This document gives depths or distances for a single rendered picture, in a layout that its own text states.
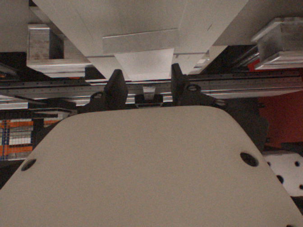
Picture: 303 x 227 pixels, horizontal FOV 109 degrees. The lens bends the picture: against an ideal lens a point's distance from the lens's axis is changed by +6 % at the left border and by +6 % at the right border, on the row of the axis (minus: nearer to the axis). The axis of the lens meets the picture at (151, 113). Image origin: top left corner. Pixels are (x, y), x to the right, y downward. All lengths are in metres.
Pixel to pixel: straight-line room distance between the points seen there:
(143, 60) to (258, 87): 0.62
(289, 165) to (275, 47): 0.27
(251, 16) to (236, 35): 0.05
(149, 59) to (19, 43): 0.38
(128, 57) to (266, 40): 0.37
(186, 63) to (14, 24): 0.37
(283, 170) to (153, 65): 0.31
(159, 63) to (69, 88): 0.49
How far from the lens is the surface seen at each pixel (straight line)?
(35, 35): 0.38
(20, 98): 0.53
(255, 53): 0.62
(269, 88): 0.78
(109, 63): 0.21
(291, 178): 0.36
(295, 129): 1.05
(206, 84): 0.59
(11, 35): 0.46
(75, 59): 0.30
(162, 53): 0.18
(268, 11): 0.41
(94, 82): 0.31
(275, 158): 0.33
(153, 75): 0.24
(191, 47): 0.18
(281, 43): 0.43
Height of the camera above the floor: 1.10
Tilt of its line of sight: 5 degrees down
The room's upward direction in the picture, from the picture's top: 177 degrees clockwise
